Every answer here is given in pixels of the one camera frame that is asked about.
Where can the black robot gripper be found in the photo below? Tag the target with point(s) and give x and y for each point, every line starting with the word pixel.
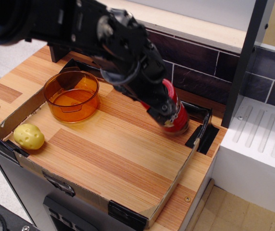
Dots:
pixel 130 62

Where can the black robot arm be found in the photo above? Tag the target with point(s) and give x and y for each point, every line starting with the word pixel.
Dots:
pixel 58 22

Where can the cardboard fence with black tape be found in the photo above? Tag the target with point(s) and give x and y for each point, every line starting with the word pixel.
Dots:
pixel 114 164

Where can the orange transparent plastic bowl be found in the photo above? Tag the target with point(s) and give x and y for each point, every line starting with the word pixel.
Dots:
pixel 72 95

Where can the white toy sink drainboard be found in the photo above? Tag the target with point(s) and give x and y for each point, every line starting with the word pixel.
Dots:
pixel 245 163

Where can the yellow toy potato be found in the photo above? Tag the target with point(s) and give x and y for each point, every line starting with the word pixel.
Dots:
pixel 29 136

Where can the dark grey vertical post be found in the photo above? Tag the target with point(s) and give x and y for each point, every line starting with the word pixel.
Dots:
pixel 236 92

